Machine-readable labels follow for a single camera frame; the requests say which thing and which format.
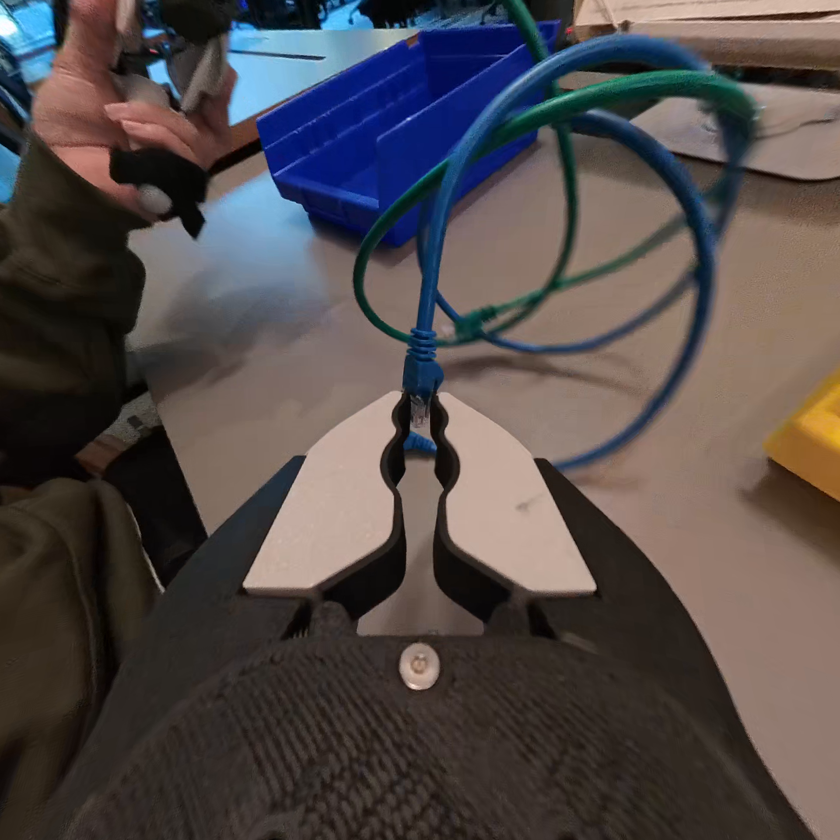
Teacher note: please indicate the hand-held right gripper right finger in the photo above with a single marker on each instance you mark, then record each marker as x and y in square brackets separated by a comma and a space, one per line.
[505, 518]

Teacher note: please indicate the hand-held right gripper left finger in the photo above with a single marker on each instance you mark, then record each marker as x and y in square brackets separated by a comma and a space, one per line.
[334, 512]

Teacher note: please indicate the person's left forearm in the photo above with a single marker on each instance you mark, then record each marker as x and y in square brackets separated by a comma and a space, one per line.
[59, 295]

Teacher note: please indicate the person's left hand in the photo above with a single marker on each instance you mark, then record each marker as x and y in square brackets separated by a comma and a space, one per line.
[72, 111]

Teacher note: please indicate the blue plastic bin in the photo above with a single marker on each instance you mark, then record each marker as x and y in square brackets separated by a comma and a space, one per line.
[341, 151]

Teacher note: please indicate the person's torso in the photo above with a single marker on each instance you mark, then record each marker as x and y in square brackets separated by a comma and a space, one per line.
[52, 623]

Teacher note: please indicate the yellow plastic bin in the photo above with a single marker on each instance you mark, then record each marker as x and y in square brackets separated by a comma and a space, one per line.
[810, 439]

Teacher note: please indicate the white stand base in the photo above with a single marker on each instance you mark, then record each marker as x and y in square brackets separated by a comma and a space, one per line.
[787, 151]

